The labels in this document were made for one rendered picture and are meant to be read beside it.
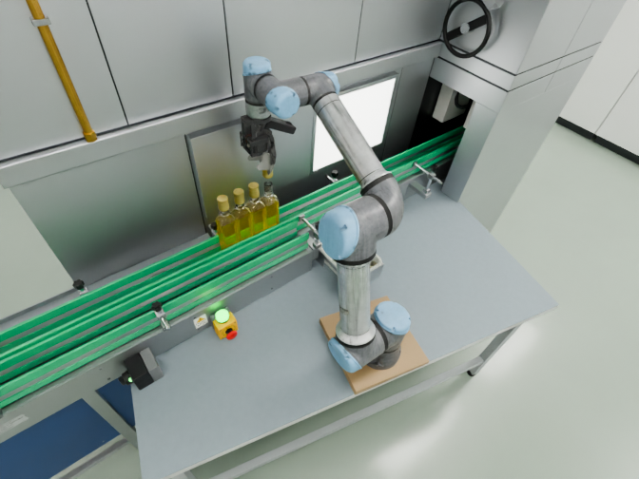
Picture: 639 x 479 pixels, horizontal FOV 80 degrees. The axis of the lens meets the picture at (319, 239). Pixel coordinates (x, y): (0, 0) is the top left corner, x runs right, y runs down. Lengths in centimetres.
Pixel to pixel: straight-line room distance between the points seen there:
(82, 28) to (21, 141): 31
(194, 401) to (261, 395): 21
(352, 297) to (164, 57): 79
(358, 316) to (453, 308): 63
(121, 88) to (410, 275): 120
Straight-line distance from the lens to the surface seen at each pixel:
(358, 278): 97
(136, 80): 117
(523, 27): 170
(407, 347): 144
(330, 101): 106
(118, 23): 112
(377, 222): 90
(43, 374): 134
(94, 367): 136
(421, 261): 171
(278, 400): 133
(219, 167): 136
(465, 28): 177
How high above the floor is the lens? 200
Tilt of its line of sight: 48 degrees down
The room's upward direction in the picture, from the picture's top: 6 degrees clockwise
